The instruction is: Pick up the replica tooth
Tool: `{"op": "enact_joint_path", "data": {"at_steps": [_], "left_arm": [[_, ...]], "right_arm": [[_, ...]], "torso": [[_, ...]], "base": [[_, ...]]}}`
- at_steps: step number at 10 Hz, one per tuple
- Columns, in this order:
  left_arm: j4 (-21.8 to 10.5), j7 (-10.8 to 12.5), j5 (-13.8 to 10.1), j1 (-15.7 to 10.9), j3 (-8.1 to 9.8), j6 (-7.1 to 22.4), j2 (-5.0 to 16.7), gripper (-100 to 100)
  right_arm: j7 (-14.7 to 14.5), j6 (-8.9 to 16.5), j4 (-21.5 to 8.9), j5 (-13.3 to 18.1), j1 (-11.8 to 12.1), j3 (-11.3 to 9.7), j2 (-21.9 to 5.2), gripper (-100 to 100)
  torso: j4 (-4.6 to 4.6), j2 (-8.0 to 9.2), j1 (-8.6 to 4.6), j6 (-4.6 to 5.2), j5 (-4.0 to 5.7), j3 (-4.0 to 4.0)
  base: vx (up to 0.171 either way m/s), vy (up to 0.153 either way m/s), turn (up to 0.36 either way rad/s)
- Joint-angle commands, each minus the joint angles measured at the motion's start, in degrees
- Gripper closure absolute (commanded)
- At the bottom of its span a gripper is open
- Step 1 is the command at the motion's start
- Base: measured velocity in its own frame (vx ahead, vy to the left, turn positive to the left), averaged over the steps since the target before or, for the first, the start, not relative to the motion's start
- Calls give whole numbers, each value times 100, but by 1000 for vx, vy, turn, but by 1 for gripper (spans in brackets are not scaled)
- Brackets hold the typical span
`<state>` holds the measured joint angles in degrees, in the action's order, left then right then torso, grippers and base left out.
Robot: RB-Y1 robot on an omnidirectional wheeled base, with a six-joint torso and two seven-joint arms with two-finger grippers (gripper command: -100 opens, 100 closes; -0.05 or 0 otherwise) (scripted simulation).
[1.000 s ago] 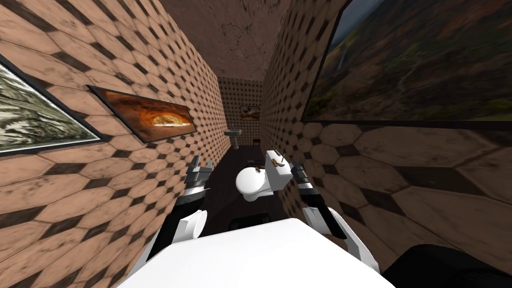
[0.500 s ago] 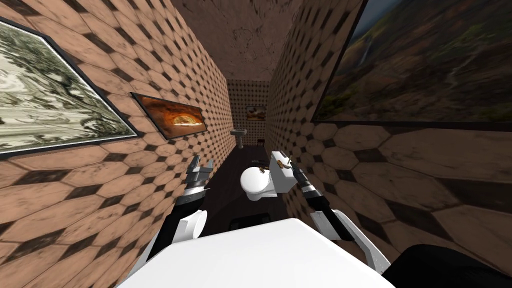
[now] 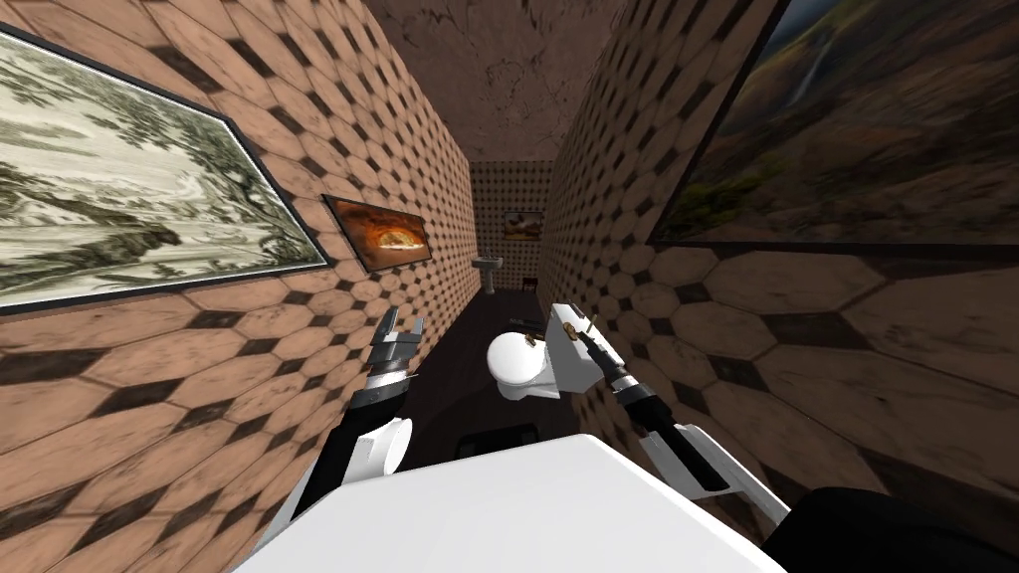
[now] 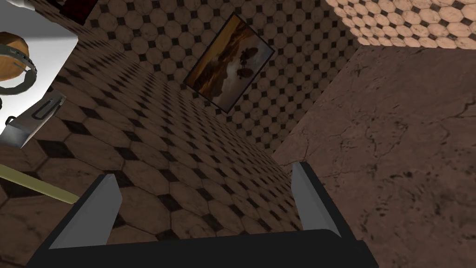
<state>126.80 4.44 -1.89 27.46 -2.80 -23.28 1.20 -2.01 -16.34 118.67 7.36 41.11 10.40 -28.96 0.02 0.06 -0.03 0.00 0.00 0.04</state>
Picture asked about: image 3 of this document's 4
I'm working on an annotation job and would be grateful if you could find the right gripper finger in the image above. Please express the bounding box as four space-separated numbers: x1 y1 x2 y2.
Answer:
574 325 610 361

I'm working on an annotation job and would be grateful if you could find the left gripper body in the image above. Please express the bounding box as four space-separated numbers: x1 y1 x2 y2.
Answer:
366 330 426 382

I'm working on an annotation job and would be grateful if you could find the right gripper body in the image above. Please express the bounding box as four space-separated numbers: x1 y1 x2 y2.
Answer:
592 345 636 391

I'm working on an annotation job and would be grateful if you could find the white toilet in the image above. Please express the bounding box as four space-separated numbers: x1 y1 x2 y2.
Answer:
486 301 619 403

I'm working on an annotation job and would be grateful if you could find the orange framed picture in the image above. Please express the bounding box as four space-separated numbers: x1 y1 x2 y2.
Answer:
321 194 435 276

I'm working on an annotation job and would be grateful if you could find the small brown framed picture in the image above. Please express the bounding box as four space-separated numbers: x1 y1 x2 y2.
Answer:
502 209 545 243

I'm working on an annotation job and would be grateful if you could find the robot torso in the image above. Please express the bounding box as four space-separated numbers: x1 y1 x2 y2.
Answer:
230 424 789 573

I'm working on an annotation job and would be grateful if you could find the pale grey-green landscape picture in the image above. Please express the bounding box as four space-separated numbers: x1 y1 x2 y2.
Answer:
0 23 333 317

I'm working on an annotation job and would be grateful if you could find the large dark mountain landscape picture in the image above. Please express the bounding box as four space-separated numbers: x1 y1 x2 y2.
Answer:
644 0 1019 261

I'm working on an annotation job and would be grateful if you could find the white pedestal sink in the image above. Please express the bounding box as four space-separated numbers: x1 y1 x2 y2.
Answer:
471 250 506 296

